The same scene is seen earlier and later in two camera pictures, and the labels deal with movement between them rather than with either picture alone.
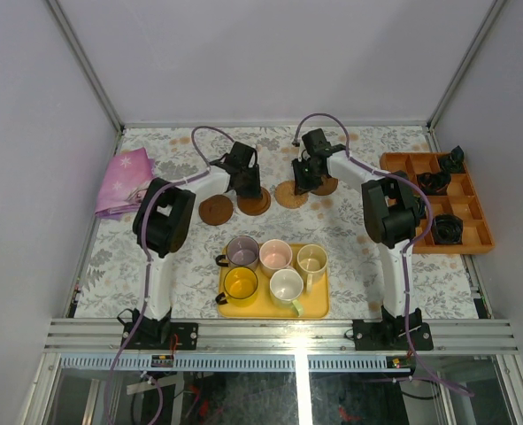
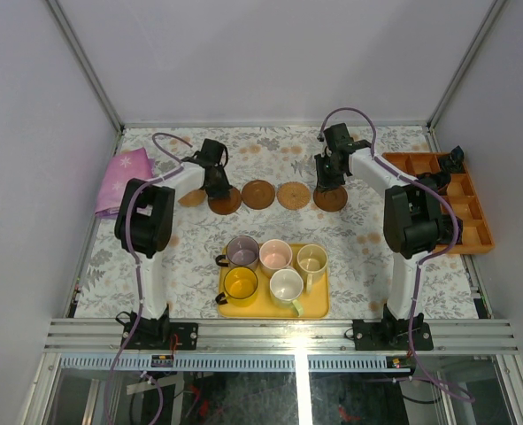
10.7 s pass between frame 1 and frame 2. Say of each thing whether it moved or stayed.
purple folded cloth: stayed
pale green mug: stayed
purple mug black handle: stayed
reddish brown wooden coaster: moved
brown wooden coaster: moved
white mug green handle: stayed
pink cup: stayed
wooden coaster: stayed
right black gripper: moved
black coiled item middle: stayed
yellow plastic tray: stayed
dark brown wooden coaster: moved
